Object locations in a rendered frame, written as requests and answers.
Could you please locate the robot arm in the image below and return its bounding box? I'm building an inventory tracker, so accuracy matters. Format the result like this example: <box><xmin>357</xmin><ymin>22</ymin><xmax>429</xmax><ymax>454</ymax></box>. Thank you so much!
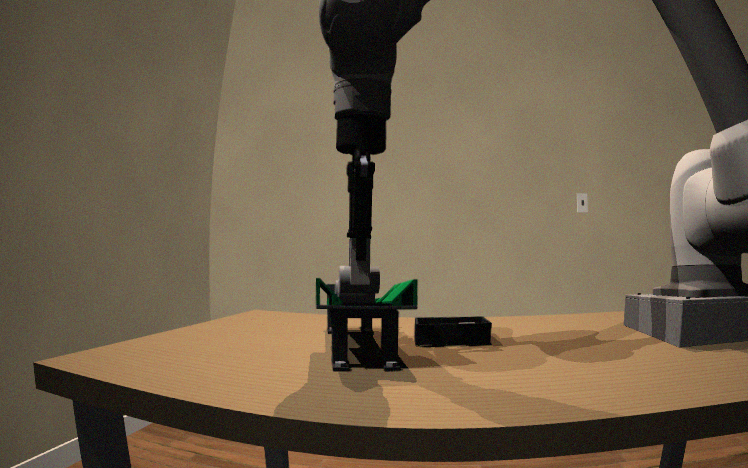
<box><xmin>319</xmin><ymin>0</ymin><xmax>748</xmax><ymax>298</ymax></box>

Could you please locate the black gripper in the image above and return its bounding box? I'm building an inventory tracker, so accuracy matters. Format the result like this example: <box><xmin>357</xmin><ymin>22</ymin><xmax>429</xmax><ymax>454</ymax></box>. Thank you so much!
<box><xmin>336</xmin><ymin>114</ymin><xmax>386</xmax><ymax>285</ymax></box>

